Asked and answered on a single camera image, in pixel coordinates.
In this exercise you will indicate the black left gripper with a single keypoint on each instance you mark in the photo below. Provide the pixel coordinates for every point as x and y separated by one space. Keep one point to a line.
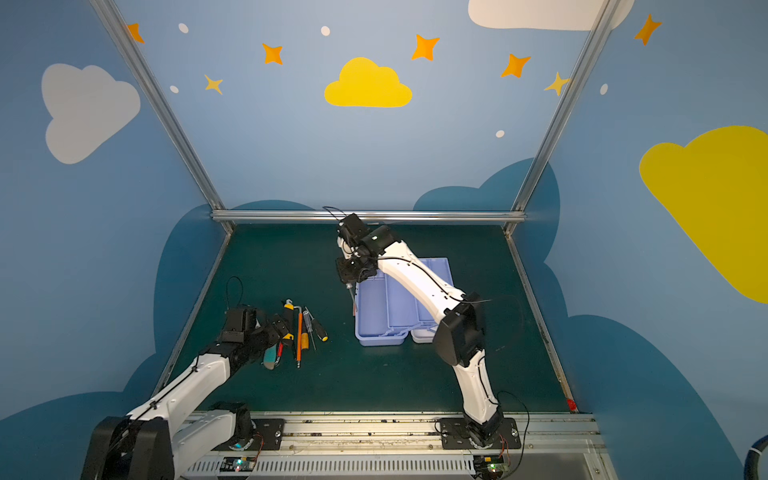
279 330

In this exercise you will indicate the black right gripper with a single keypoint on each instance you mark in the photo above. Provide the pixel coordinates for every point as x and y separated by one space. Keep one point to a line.
347 274

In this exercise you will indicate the orange pencil tool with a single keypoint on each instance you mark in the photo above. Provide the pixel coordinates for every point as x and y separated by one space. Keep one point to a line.
299 337

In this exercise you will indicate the amber handle screwdriver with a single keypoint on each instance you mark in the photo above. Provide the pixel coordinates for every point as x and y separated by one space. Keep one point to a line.
305 338

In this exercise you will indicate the black yellow screwdriver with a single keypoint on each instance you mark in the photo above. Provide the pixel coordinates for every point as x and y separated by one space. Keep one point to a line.
314 326

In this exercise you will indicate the white purple tool box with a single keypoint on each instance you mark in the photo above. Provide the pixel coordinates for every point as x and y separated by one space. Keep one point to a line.
386 313

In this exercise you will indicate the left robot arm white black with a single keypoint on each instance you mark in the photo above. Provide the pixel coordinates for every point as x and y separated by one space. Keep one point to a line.
156 440

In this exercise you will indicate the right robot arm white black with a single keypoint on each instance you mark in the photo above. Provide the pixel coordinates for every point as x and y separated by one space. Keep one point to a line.
460 336

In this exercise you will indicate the teal utility knife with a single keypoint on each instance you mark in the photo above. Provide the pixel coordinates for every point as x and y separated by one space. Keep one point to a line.
272 356

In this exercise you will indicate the left controller board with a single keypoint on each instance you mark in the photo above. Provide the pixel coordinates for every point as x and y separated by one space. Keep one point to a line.
237 464

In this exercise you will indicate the controller board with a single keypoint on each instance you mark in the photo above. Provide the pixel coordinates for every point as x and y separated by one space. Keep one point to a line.
489 468
237 464

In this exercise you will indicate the right controller board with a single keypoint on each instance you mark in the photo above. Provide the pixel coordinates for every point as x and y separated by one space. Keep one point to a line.
489 468

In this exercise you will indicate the black yellow handle tool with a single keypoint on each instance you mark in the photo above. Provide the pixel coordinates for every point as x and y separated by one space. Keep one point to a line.
288 317

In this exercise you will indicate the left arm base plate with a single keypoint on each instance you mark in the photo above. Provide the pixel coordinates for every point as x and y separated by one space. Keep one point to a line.
266 435

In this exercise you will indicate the aluminium frame crossbar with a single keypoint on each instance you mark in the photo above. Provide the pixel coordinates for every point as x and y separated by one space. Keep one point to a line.
333 216

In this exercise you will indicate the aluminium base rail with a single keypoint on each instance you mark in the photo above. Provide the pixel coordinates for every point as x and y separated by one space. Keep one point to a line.
407 443

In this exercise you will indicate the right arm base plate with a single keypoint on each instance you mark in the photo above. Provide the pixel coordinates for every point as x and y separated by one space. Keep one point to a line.
463 434

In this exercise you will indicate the left aluminium frame post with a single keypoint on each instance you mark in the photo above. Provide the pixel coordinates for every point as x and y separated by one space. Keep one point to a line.
113 22

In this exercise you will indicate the aluminium frame post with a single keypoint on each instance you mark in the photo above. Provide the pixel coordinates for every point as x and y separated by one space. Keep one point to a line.
113 22
583 67

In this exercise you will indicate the right aluminium frame post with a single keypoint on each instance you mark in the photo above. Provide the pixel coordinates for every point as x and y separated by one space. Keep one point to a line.
583 67

